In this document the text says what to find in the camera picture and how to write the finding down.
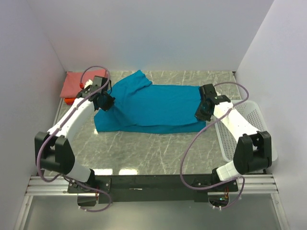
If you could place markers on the folded salmon pink t shirt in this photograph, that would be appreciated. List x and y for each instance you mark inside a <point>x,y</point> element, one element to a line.
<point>71,84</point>

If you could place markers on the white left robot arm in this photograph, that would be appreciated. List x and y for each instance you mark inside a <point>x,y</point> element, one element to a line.
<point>53,150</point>

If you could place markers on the folded orange t shirt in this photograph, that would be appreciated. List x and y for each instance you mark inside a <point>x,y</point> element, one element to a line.
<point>69,101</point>

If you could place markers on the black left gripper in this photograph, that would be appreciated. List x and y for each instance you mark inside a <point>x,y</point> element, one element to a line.
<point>110,103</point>

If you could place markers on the teal blue t shirt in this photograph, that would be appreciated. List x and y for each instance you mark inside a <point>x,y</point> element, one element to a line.
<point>143,107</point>

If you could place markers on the aluminium extrusion rail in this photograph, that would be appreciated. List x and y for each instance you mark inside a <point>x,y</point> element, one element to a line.
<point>38,187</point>

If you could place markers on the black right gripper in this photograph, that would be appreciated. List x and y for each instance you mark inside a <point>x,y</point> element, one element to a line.
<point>199,115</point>

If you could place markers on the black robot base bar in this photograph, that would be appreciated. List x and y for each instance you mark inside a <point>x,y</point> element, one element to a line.
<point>139,188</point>

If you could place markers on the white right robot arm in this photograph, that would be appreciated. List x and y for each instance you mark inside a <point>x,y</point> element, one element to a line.
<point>253,150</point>

